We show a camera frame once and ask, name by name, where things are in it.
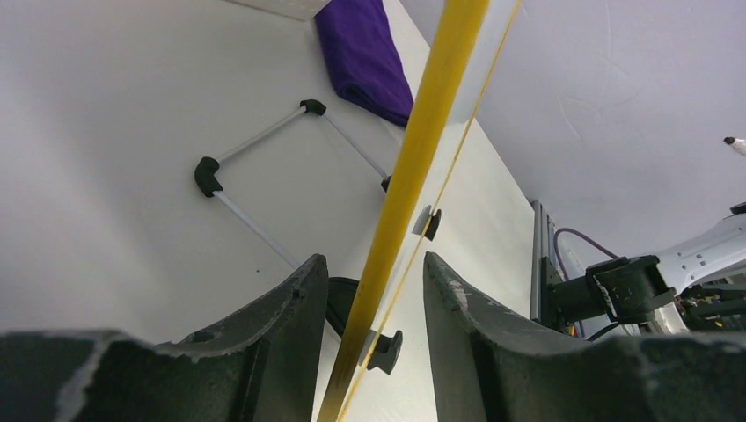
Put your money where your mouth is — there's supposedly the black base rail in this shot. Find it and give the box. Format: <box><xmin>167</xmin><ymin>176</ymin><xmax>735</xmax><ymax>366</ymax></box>
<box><xmin>530</xmin><ymin>200</ymin><xmax>558</xmax><ymax>328</ymax></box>

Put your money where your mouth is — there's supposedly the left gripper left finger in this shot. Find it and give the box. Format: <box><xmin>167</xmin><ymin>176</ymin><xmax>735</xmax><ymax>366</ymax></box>
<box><xmin>1</xmin><ymin>254</ymin><xmax>328</xmax><ymax>421</ymax></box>

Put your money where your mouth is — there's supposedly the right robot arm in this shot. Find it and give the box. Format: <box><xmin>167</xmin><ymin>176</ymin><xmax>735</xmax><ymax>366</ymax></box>
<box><xmin>530</xmin><ymin>203</ymin><xmax>745</xmax><ymax>336</ymax></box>

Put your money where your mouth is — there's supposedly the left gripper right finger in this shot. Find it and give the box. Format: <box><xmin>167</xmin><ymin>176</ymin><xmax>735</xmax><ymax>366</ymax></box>
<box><xmin>423</xmin><ymin>252</ymin><xmax>745</xmax><ymax>421</ymax></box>

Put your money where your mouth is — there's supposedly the purple cloth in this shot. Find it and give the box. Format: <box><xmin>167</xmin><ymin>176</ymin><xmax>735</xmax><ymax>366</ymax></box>
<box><xmin>315</xmin><ymin>0</ymin><xmax>413</xmax><ymax>127</ymax></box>

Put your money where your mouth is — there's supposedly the yellow framed whiteboard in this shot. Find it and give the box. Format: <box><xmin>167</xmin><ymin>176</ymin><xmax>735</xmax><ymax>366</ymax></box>
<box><xmin>1</xmin><ymin>1</ymin><xmax>516</xmax><ymax>421</ymax></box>

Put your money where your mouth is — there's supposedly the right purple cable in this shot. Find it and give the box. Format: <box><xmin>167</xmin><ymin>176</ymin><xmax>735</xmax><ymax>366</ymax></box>
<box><xmin>552</xmin><ymin>227</ymin><xmax>620</xmax><ymax>339</ymax></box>

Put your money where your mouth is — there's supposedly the whiteboard wire stand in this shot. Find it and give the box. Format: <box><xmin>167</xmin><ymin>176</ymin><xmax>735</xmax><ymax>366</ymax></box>
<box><xmin>193</xmin><ymin>98</ymin><xmax>392</xmax><ymax>339</ymax></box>

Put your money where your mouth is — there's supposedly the black whiteboard clip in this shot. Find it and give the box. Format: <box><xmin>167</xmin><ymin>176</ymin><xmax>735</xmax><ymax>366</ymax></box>
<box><xmin>412</xmin><ymin>205</ymin><xmax>442</xmax><ymax>241</ymax></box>
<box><xmin>366</xmin><ymin>330</ymin><xmax>404</xmax><ymax>375</ymax></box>

